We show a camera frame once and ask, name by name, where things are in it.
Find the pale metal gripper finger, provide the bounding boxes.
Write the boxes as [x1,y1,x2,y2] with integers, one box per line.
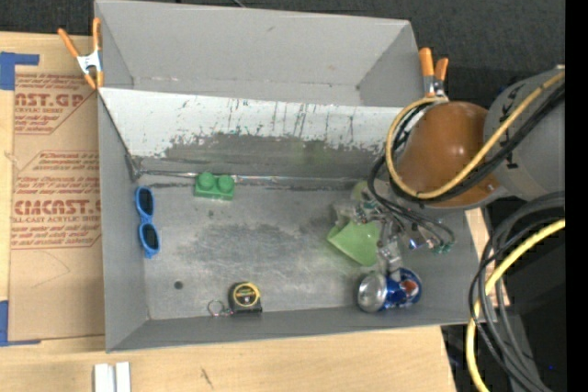
[378,238,406,279]
[333,202,365,227]

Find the blue drink can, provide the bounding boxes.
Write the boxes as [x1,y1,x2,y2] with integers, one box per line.
[356,266,424,314]

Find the grey metal bin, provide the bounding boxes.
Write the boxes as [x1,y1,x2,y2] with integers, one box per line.
[93,0,481,353]

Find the black and yellow tape measure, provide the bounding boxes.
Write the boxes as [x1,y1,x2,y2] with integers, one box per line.
[227,281,264,315]

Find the green toy brick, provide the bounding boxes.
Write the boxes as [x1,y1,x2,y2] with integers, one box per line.
[193,171,236,202]

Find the blue sunglasses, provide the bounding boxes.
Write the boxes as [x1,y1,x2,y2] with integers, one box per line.
[133,185,162,260]

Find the brown cardboard board red print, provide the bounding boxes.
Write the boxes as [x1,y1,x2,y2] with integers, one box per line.
[0,30,107,348]

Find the small metal key ring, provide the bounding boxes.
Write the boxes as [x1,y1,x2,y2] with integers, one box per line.
[207,298,233,319]

